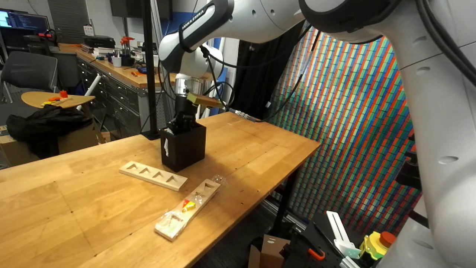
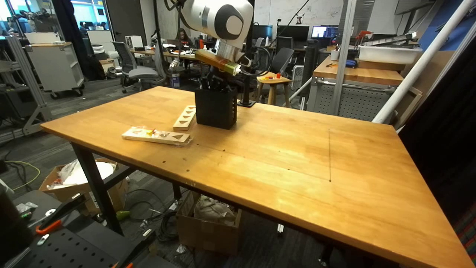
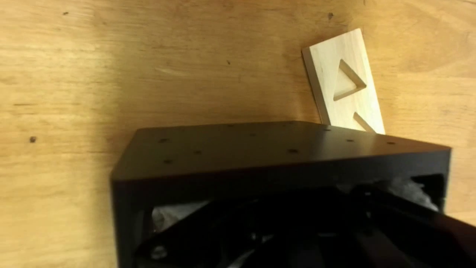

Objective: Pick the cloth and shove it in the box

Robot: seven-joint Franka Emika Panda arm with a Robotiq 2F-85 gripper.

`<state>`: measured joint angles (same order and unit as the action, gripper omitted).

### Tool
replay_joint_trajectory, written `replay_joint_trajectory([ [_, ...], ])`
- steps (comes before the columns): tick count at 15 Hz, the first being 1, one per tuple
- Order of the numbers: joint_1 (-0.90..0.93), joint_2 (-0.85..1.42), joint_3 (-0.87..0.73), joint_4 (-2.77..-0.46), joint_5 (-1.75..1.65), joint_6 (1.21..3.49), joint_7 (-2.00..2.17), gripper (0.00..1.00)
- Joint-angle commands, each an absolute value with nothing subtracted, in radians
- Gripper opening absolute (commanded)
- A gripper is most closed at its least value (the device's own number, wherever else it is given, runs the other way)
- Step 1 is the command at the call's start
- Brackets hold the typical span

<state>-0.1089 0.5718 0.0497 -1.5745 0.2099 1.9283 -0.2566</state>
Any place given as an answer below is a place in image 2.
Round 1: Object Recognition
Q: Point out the row of monitors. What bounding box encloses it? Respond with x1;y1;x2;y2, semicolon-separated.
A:
252;24;340;42

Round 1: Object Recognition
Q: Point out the black stand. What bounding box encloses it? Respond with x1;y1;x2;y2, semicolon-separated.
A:
237;35;258;108

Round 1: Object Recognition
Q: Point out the aluminium post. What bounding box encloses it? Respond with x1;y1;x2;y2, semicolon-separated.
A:
331;0;358;116

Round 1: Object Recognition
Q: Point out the black perforated cart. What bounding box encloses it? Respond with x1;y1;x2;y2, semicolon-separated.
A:
0;189;157;268

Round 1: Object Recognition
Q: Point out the white plastic tub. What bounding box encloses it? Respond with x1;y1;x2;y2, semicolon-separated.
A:
358;45;423;65

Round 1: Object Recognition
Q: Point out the black office chair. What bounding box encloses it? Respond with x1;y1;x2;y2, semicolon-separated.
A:
271;47;295;75

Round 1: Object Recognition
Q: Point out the wooden stool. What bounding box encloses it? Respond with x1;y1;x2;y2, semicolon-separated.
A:
256;72;293;108

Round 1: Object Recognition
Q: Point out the whiteboard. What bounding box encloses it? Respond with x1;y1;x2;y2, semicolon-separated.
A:
254;0;345;27

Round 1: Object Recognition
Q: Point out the coil of black cable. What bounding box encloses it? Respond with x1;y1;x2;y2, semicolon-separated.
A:
126;188;180;243

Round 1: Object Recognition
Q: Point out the grey office chair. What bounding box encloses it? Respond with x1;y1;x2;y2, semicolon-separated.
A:
111;41;161;94

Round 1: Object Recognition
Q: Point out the wooden block with triangle holes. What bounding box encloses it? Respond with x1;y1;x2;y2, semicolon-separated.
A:
173;105;197;132
121;126;192;147

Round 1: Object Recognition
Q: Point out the aluminium frame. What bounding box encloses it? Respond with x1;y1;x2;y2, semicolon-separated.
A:
0;35;53;137

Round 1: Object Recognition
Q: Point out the green cable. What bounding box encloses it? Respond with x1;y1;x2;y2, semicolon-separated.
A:
3;160;41;191

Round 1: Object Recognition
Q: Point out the black square box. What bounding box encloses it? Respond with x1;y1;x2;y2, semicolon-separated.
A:
194;87;238;130

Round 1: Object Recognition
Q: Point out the person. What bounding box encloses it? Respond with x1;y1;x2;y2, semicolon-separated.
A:
175;28;194;49

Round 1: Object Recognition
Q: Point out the open cardboard box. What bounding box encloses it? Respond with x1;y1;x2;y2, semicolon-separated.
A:
176;191;242;256
39;158;129;217

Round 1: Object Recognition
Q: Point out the wooden workbench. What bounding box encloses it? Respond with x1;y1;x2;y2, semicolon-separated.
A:
306;56;406;122

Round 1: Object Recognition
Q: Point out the white pole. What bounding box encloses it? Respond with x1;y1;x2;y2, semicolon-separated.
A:
372;0;476;124

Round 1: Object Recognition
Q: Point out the orange handled clamp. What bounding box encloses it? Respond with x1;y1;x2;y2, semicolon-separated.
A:
35;193;89;236

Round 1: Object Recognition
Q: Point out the white wheeled cabinet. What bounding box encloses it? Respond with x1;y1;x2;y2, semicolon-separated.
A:
25;42;86;100

